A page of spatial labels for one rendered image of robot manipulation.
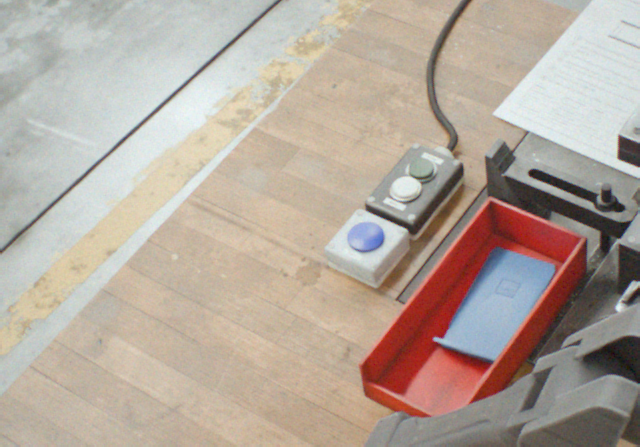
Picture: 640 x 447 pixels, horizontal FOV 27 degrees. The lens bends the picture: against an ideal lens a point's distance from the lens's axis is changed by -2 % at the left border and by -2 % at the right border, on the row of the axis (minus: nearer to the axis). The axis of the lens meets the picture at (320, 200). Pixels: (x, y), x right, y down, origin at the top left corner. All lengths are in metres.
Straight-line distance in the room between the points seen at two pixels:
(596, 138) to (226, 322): 0.48
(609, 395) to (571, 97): 0.79
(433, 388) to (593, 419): 0.49
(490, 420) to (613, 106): 0.69
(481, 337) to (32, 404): 0.48
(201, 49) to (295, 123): 1.54
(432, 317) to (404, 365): 0.07
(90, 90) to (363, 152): 1.62
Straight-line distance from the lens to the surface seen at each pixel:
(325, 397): 1.39
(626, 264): 1.40
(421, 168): 1.52
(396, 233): 1.47
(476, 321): 1.42
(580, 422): 0.92
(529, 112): 1.62
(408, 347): 1.41
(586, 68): 1.68
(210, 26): 3.23
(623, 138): 1.27
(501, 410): 1.02
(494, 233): 1.49
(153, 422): 1.42
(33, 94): 3.20
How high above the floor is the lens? 2.05
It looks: 48 degrees down
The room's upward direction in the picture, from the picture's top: 12 degrees counter-clockwise
